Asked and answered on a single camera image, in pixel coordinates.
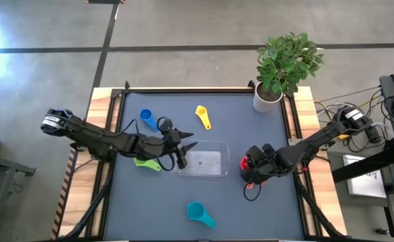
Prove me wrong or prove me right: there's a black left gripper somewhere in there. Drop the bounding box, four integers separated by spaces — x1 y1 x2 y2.
159 117 198 170

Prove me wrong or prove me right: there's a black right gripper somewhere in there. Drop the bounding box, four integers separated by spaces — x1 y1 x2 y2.
241 143 280 185

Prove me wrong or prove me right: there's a red measuring cup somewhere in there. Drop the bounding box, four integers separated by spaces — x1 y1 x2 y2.
239 155 251 171

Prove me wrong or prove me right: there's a yellow measuring cup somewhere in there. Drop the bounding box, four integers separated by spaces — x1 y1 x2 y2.
195 105 212 131

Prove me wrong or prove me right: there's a green measuring cup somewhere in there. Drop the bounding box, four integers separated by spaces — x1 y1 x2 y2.
133 157 163 172

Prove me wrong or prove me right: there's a blue measuring cup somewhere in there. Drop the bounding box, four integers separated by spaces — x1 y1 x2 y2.
139 108 160 133

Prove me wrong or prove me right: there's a teal measuring cup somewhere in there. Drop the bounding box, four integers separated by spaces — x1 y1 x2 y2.
187 200 217 230

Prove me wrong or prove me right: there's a clear plastic bin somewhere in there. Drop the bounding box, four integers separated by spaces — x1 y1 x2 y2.
171 139 231 178

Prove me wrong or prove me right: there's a white plant pot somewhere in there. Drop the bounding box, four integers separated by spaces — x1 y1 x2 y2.
253 81 284 114

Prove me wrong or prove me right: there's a grey table mat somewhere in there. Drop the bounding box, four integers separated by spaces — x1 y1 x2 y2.
104 92 305 241

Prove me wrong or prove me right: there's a wooden table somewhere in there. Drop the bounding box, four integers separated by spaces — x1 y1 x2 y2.
52 86 348 238

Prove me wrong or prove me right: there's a black diagonal beam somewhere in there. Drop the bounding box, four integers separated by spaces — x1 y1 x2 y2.
331 137 394 184

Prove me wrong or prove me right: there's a green leafy plant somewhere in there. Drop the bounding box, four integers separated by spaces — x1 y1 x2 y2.
255 32 325 97

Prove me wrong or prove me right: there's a white printed sheet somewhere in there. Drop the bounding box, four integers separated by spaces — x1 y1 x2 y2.
343 154 388 199

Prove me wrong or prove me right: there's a black power strip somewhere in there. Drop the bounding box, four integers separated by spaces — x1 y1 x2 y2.
364 123 383 144

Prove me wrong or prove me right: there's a yellow black hazard tape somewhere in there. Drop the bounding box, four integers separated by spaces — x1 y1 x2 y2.
51 147 79 239

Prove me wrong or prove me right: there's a loose cable bundle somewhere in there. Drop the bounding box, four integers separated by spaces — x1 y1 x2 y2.
314 85 386 154

